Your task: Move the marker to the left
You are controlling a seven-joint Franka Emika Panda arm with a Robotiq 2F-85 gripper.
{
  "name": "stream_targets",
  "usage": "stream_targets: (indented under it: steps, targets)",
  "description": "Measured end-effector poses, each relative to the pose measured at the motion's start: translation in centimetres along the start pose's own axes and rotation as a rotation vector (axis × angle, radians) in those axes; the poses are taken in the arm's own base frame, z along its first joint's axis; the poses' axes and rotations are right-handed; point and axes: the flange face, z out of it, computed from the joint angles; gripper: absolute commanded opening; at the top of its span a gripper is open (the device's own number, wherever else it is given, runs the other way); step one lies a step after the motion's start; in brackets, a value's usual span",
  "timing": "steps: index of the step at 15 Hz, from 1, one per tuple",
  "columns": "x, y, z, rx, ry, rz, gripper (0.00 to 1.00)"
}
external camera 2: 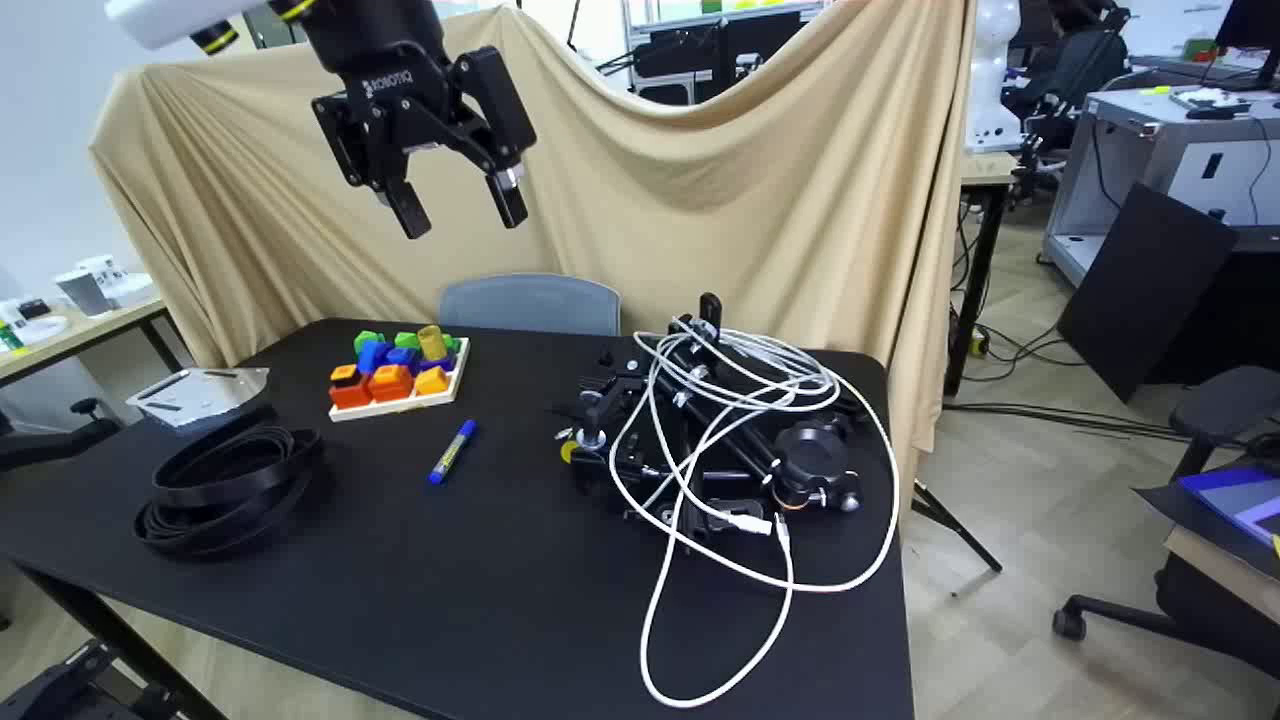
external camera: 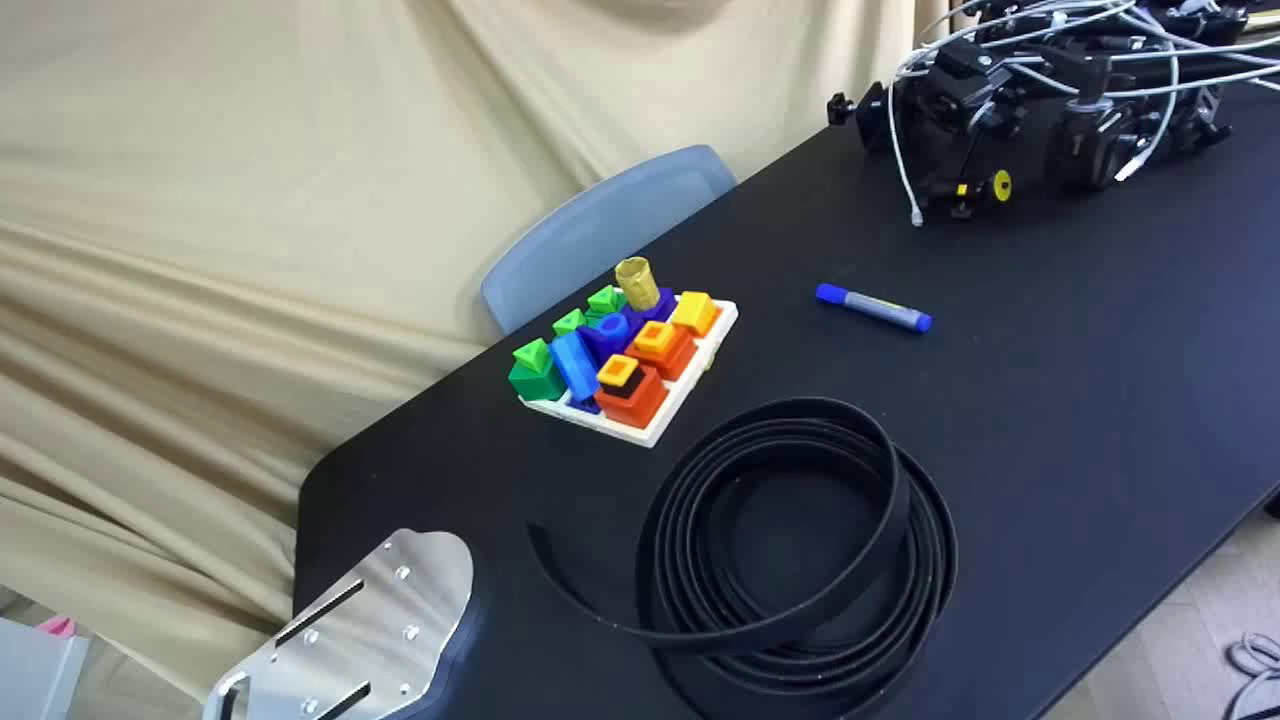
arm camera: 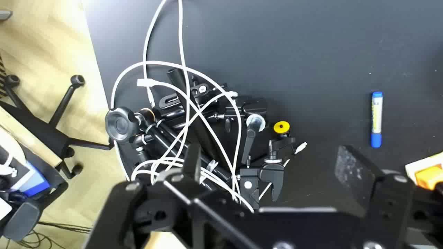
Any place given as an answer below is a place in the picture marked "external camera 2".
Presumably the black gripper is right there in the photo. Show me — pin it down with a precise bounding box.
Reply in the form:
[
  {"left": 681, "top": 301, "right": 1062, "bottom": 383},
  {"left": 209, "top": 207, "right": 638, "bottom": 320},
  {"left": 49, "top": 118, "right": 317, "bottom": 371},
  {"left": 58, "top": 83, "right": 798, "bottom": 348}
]
[{"left": 309, "top": 43, "right": 539, "bottom": 244}]

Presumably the blue capped white marker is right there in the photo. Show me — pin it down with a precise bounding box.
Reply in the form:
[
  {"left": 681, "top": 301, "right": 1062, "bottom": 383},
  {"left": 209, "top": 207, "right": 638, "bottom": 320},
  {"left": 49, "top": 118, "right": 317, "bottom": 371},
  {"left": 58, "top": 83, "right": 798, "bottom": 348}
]
[{"left": 426, "top": 414, "right": 486, "bottom": 486}]

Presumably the orange puzzle block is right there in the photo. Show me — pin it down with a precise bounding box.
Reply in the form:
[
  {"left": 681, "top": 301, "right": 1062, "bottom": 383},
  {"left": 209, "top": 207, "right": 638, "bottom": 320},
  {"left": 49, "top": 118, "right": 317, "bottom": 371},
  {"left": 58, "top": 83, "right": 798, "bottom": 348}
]
[{"left": 367, "top": 363, "right": 418, "bottom": 404}]

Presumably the wooden shape puzzle tray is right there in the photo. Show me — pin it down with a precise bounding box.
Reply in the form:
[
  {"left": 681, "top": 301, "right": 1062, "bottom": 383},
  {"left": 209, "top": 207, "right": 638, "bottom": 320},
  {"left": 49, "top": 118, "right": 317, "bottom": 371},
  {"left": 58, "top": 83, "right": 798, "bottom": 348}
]
[{"left": 323, "top": 331, "right": 475, "bottom": 429}]

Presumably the red puzzle block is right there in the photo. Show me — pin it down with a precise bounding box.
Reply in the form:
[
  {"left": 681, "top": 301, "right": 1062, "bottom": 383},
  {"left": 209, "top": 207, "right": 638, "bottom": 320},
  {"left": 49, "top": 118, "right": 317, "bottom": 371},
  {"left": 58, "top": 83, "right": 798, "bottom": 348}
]
[{"left": 327, "top": 371, "right": 378, "bottom": 412}]

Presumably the beige cloth backdrop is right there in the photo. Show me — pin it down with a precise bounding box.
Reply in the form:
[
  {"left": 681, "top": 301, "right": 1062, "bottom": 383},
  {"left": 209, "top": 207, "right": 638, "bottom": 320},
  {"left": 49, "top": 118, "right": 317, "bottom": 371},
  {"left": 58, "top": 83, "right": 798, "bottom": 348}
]
[{"left": 88, "top": 0, "right": 979, "bottom": 473}]

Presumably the black background shelf equipment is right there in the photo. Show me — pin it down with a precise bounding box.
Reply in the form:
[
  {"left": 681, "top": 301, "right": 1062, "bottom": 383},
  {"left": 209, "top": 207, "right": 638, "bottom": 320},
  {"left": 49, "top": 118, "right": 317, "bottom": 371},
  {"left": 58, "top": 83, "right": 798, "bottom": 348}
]
[{"left": 619, "top": 2, "right": 827, "bottom": 109}]

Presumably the clear plastic bag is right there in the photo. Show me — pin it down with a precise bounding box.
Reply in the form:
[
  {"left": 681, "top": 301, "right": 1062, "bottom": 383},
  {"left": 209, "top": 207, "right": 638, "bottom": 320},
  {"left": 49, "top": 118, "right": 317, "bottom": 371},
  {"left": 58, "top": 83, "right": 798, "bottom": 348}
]
[{"left": 124, "top": 363, "right": 278, "bottom": 437}]

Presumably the black coiled belt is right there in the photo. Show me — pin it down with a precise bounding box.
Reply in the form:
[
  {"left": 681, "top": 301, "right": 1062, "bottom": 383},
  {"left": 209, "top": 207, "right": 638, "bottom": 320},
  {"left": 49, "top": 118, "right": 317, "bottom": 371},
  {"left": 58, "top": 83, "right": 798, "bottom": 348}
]
[{"left": 131, "top": 406, "right": 332, "bottom": 563}]

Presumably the black metal clamp rig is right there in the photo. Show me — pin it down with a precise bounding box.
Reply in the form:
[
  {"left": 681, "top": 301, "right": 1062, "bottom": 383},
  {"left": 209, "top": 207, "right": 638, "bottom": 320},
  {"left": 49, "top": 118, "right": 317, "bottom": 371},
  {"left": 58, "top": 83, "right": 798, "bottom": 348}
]
[{"left": 552, "top": 287, "right": 871, "bottom": 539}]

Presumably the light wooden side table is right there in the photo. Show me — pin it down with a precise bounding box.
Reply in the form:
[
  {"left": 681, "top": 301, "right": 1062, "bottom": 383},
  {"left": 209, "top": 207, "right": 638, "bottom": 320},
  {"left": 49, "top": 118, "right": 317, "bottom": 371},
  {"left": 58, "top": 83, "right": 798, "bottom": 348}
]
[{"left": 0, "top": 290, "right": 190, "bottom": 391}]

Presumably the black chair armrest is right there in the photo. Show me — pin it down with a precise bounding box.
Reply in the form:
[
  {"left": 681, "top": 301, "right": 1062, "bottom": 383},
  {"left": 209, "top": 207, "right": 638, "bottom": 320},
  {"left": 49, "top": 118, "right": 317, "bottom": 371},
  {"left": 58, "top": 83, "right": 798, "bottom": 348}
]
[{"left": 0, "top": 391, "right": 124, "bottom": 473}]

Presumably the wooden table with black leg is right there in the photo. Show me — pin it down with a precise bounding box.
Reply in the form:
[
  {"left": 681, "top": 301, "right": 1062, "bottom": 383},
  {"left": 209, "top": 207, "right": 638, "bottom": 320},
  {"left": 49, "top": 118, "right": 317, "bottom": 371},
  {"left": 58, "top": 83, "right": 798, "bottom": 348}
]
[{"left": 942, "top": 146, "right": 1026, "bottom": 398}]

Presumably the black table leg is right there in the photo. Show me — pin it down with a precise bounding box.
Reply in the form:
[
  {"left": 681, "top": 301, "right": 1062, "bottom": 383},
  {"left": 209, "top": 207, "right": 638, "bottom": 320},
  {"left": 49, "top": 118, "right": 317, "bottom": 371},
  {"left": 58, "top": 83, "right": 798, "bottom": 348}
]
[{"left": 12, "top": 563, "right": 230, "bottom": 720}]

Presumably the black stand leg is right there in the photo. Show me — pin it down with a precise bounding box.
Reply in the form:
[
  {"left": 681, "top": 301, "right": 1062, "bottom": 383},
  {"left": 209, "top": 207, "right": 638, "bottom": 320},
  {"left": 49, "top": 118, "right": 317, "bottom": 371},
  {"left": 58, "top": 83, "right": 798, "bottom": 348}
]
[{"left": 909, "top": 478, "right": 1010, "bottom": 578}]

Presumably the black background office chair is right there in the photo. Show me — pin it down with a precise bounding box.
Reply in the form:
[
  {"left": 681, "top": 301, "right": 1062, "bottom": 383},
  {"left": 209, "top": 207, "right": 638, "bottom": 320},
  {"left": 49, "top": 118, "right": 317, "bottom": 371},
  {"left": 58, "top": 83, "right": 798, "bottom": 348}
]
[{"left": 1000, "top": 0, "right": 1137, "bottom": 167}]

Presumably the black flat panel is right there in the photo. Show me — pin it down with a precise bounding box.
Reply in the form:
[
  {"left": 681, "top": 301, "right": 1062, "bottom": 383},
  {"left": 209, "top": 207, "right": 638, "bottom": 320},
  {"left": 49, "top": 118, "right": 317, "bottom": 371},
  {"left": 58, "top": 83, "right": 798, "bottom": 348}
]
[{"left": 1057, "top": 181, "right": 1239, "bottom": 404}]

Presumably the grey metal cabinet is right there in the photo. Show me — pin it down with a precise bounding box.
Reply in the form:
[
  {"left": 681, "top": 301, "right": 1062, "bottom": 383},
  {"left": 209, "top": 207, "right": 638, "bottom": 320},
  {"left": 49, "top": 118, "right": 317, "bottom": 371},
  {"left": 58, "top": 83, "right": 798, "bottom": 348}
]
[{"left": 1040, "top": 83, "right": 1280, "bottom": 290}]

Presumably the blue lit screen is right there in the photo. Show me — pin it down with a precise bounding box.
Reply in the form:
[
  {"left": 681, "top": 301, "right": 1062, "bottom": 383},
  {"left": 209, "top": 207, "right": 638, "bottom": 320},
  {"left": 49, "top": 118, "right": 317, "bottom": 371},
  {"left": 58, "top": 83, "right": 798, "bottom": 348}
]
[{"left": 1137, "top": 455, "right": 1280, "bottom": 567}]

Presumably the white cable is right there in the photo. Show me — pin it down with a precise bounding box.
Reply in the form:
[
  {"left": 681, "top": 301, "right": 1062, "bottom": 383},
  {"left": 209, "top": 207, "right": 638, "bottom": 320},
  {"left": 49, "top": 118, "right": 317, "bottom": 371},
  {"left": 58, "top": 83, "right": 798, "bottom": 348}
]
[{"left": 603, "top": 315, "right": 909, "bottom": 716}]

